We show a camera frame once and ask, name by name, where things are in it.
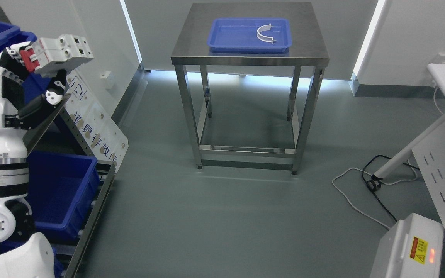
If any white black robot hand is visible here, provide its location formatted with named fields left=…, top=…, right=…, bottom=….
left=0, top=42, right=68, bottom=137

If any white red circuit breaker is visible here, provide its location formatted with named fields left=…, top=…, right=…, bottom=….
left=20, top=34, right=94, bottom=78

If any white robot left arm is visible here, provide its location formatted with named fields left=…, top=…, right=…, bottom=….
left=0, top=128, right=36, bottom=243

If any white shelf sign panel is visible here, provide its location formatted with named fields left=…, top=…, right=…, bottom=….
left=65, top=69, right=129, bottom=171

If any blue lower storage bin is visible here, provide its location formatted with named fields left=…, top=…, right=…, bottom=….
left=26, top=151, right=100, bottom=242

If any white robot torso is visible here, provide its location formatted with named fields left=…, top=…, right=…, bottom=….
left=0, top=232, right=55, bottom=278

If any blue plastic tray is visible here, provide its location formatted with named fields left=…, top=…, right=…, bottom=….
left=207, top=17, right=292, bottom=54

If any stainless steel table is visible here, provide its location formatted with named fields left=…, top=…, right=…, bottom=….
left=171, top=2, right=329, bottom=176

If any white semicircular pipe clamp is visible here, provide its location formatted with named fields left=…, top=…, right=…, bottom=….
left=256, top=24, right=275, bottom=44

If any white equipment box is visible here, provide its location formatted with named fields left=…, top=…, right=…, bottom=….
left=370, top=213, right=444, bottom=278

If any white wall box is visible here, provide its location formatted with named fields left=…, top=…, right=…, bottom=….
left=100, top=70, right=116, bottom=90

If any white power cable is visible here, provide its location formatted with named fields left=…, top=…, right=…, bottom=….
left=331, top=87, right=445, bottom=230

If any black floor cable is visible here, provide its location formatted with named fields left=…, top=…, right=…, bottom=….
left=362, top=155, right=421, bottom=224

